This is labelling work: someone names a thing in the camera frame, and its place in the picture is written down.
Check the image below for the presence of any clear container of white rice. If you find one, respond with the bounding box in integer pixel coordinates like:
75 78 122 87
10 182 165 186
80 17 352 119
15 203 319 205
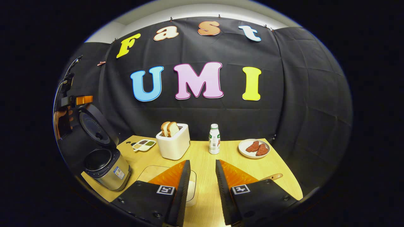
136 165 197 207

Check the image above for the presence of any white milk bottle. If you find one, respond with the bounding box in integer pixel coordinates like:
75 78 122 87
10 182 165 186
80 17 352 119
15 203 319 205
209 124 220 155

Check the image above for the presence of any dark grey rice cooker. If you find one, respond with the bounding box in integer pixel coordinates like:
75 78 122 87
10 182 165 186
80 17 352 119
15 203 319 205
58 103 131 192

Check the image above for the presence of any black backdrop cloth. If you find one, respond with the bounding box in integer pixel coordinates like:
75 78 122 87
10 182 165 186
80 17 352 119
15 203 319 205
58 16 353 196

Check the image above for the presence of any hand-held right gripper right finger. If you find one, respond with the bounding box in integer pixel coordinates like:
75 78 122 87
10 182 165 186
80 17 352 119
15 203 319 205
215 159 299 226

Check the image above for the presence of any white toaster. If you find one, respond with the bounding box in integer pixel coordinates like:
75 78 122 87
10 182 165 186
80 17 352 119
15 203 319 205
156 123 191 160

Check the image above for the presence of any wooden spoon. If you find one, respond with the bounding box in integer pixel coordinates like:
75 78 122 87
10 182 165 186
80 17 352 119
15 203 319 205
259 173 283 182

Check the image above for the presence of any white divided condiment tray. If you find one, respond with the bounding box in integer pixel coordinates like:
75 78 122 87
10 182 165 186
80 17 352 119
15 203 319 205
133 139 157 152

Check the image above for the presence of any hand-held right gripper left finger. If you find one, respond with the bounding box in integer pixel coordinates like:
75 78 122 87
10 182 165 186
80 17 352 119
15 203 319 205
110 160 191 227

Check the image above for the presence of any white round plate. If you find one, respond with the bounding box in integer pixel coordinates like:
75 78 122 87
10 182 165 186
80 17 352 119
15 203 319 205
238 139 271 159

